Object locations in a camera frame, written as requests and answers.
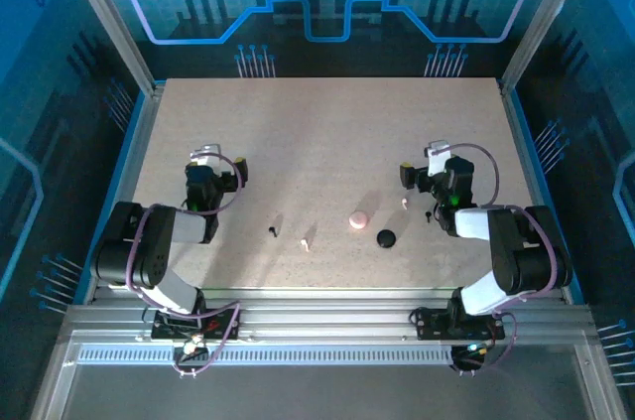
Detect aluminium side rail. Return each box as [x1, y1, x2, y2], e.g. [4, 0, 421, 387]
[81, 84, 168, 302]
[498, 81, 572, 302]

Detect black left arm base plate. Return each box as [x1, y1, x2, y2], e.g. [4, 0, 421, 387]
[150, 308, 243, 342]

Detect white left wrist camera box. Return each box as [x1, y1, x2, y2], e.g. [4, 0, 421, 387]
[190, 142, 222, 169]

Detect slotted grey cable duct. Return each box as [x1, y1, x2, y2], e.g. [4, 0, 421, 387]
[76, 346, 455, 364]

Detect coloured wire connector bundle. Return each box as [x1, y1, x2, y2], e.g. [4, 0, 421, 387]
[178, 333, 209, 357]
[449, 340, 492, 375]

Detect aluminium mounting rail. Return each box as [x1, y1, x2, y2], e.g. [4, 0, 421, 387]
[63, 288, 596, 348]

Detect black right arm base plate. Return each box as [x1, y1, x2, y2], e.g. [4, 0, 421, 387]
[414, 307, 506, 342]

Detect aluminium frame post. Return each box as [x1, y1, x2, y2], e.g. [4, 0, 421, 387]
[54, 0, 166, 96]
[498, 0, 597, 94]

